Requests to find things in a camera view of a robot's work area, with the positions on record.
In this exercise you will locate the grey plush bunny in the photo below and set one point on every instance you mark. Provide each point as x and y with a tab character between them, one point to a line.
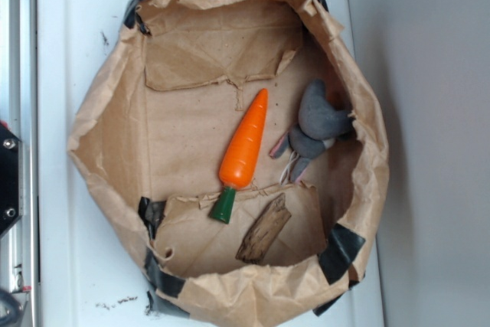
319	126

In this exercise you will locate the brown paper bag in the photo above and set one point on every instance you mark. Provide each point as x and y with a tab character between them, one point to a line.
152	131

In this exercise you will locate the silver metal rail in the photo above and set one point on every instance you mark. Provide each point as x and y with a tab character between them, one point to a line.
20	295

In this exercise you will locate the white plastic tray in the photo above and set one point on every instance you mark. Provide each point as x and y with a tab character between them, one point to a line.
87	277

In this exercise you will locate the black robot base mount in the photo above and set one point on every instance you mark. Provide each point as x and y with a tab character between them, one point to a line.
9	179

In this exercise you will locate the brown wood chip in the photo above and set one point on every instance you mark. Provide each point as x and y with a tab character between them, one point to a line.
264	231

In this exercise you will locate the orange toy carrot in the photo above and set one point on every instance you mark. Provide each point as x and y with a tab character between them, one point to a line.
239	162

